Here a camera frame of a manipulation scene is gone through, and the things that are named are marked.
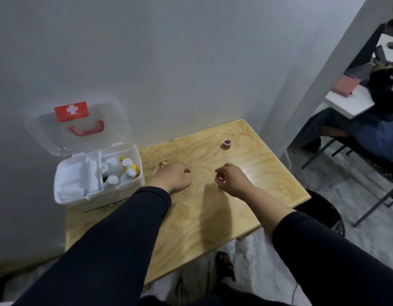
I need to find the person's right hand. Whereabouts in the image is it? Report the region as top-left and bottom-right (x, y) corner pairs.
(215, 163), (255, 199)

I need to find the person's left hand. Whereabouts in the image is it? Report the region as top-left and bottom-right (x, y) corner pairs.
(151, 163), (193, 194)

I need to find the person's right forearm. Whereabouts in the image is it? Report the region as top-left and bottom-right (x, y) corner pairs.
(241, 185), (393, 306)

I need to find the person's left forearm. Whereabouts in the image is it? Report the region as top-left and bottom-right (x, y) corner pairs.
(12, 180), (172, 306)

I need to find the wooden table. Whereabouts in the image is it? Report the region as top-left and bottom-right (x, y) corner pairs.
(65, 119), (312, 285)

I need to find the yellow medicine bottle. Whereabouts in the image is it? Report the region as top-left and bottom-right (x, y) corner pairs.
(121, 158), (140, 178)

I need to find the white medicine bottle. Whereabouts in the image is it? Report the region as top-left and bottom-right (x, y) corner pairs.
(119, 169), (137, 185)
(103, 175), (120, 190)
(105, 157), (124, 179)

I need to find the white first aid box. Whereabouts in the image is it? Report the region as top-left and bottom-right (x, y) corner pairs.
(54, 142), (145, 207)

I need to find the person's sandaled foot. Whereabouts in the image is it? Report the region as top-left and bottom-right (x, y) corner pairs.
(215, 251), (236, 283)

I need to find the black round stool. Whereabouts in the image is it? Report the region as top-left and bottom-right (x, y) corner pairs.
(294, 189), (346, 238)

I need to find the clear first aid box lid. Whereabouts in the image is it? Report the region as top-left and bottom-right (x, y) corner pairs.
(25, 100), (133, 157)

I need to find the black metal chair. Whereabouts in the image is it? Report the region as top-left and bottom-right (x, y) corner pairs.
(301, 126), (393, 227)

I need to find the white desk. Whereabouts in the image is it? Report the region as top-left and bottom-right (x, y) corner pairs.
(324, 83), (376, 120)

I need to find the pink notebook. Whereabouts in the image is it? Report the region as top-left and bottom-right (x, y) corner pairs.
(330, 75), (361, 97)

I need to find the white perforated board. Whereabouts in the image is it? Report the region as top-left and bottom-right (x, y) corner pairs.
(373, 32), (393, 65)

